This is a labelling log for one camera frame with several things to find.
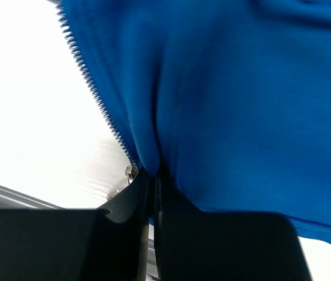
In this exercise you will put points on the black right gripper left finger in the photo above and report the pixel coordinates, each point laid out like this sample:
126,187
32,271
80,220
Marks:
106,243

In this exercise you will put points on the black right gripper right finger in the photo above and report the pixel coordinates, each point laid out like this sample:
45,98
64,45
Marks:
191,244

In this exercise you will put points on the blue zip jacket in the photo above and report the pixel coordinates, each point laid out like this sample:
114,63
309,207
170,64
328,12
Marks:
232,97

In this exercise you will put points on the aluminium front rail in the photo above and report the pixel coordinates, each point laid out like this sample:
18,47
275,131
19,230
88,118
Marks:
13,199

